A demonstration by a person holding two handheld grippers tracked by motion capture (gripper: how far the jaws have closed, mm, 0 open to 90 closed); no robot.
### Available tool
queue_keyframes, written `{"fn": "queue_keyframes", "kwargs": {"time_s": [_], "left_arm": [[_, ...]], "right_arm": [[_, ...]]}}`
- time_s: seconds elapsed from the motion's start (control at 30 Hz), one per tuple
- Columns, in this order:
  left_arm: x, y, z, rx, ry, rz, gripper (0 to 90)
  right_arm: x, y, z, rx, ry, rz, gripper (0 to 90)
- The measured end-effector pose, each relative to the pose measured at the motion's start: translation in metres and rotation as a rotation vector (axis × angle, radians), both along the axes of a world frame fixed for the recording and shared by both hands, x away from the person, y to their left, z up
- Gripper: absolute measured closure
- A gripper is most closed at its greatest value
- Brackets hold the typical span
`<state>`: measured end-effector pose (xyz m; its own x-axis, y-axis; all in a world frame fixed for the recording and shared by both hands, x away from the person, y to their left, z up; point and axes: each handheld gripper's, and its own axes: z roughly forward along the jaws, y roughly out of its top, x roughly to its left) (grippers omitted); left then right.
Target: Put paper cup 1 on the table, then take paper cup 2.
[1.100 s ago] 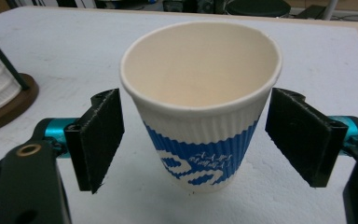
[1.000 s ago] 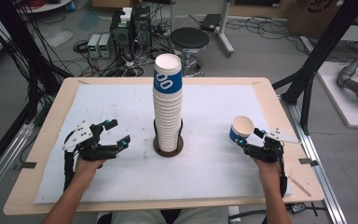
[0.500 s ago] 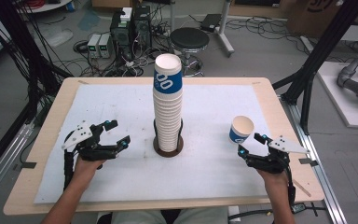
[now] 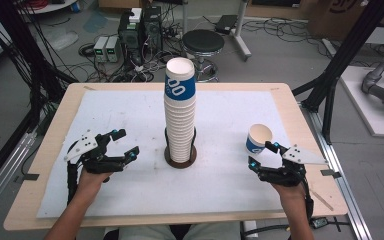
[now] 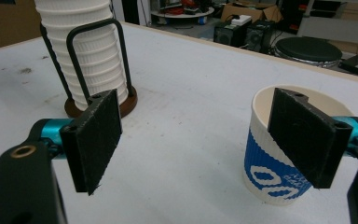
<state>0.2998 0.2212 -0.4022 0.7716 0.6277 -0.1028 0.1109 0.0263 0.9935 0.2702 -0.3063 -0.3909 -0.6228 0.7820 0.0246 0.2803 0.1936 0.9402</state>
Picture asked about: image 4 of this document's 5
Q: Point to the grey power supply unit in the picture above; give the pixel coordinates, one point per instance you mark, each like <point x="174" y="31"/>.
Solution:
<point x="112" y="49"/>
<point x="100" y="49"/>

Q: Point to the person's left hand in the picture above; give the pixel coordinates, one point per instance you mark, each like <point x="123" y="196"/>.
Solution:
<point x="91" y="185"/>

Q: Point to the black computer tower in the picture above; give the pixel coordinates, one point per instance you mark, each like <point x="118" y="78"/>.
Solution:
<point x="130" y="36"/>
<point x="152" y="28"/>

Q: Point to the aluminium rail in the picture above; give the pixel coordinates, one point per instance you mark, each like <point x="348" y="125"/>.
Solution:
<point x="3" y="180"/>
<point x="341" y="193"/>

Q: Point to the person's light trousers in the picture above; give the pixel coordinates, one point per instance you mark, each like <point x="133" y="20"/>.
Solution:
<point x="180" y="232"/>

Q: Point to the cardboard box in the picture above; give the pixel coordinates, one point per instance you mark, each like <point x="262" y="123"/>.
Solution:
<point x="336" y="18"/>

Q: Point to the black tape piece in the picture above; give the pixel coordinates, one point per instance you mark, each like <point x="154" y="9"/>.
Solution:
<point x="30" y="176"/>
<point x="331" y="173"/>

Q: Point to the single blue banded paper cup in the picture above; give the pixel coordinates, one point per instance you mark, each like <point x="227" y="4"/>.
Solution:
<point x="259" y="140"/>

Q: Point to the clear plastic bag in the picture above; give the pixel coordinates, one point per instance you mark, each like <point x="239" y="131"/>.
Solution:
<point x="61" y="37"/>

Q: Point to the dark round cup holder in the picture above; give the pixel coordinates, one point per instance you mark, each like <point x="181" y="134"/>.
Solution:
<point x="180" y="164"/>

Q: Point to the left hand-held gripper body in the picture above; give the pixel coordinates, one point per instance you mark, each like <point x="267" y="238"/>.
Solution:
<point x="96" y="161"/>

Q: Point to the white platform board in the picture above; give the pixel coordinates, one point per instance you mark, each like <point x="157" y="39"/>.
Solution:
<point x="363" y="110"/>

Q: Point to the small green circuit board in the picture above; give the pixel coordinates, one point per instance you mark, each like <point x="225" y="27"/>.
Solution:
<point x="320" y="222"/>

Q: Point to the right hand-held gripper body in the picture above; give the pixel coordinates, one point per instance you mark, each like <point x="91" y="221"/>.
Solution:
<point x="283" y="175"/>

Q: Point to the black metal frame post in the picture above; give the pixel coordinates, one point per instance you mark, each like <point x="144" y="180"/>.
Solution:
<point x="26" y="60"/>
<point x="343" y="56"/>

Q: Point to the black round stool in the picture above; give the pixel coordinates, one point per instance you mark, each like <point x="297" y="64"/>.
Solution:
<point x="202" y="40"/>

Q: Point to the stack of white paper cups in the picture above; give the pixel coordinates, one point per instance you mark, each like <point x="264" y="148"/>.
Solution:
<point x="179" y="126"/>

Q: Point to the white foam mat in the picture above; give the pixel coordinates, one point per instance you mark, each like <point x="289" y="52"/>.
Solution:
<point x="196" y="190"/>

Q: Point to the black flat box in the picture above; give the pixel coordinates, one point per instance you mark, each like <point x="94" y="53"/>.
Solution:
<point x="226" y="24"/>

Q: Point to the thin wooden stick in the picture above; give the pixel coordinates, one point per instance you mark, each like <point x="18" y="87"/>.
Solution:
<point x="325" y="202"/>

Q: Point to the white round table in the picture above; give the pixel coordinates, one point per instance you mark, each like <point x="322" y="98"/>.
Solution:
<point x="51" y="6"/>

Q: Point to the white stand leg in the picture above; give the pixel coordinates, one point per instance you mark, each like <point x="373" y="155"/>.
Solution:
<point x="241" y="36"/>

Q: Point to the person's right hand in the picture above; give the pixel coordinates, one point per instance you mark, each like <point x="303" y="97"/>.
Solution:
<point x="290" y="193"/>

